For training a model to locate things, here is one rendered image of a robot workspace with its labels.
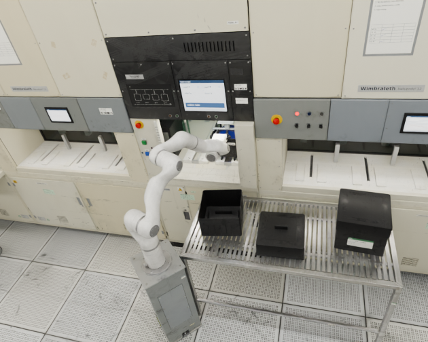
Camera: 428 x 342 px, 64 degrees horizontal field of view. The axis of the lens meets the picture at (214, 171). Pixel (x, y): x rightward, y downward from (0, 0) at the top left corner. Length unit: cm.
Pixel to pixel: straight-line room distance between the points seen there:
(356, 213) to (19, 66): 239
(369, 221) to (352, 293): 103
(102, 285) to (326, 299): 189
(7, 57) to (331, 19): 208
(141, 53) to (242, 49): 61
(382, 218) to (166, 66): 153
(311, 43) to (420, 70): 56
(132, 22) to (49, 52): 66
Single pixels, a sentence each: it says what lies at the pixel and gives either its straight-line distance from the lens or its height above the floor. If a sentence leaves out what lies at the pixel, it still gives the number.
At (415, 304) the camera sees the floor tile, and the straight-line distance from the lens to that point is 309.
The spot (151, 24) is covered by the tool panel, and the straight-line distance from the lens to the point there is 211.
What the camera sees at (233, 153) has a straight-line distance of 262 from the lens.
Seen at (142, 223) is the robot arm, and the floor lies 118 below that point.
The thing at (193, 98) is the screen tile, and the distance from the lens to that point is 219.
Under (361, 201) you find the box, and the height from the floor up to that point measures 101.
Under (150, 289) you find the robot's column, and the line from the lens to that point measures 223.
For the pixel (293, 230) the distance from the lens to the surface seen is 220.
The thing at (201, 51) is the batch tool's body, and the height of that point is 185.
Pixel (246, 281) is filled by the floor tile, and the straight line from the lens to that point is 301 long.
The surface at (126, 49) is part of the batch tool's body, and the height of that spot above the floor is 188.
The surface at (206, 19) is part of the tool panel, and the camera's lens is 198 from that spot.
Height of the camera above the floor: 252
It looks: 38 degrees down
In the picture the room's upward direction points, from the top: 9 degrees counter-clockwise
